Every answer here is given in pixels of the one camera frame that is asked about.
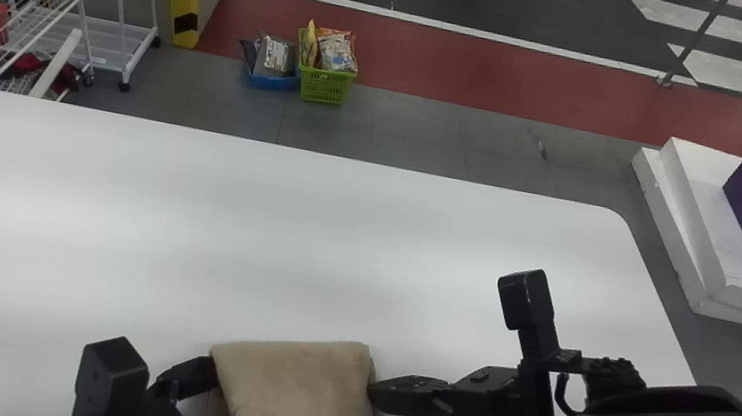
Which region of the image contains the orange snack packet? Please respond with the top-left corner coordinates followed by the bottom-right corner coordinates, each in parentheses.
top-left (310, 26), bottom-right (363, 77)

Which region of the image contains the green basket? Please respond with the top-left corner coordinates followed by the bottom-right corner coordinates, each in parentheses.
top-left (288, 40), bottom-right (362, 109)

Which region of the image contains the white slab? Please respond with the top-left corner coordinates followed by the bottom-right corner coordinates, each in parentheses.
top-left (607, 131), bottom-right (742, 331)

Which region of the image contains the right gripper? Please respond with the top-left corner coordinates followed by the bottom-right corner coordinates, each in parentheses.
top-left (364, 345), bottom-right (541, 416)

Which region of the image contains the beige towel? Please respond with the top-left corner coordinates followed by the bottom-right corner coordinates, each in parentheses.
top-left (199, 320), bottom-right (410, 416)

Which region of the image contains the grey snack packet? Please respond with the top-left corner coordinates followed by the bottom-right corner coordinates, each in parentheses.
top-left (250, 32), bottom-right (299, 82)

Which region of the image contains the blue basket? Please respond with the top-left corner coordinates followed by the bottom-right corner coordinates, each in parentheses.
top-left (234, 37), bottom-right (305, 95)

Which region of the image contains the grey metal pole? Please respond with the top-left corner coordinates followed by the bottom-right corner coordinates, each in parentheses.
top-left (654, 0), bottom-right (734, 97)

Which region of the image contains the yellow snack packet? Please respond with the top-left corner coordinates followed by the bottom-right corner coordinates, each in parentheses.
top-left (296, 18), bottom-right (324, 70)

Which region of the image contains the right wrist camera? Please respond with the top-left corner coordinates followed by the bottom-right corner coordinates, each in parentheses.
top-left (477, 263), bottom-right (596, 416)

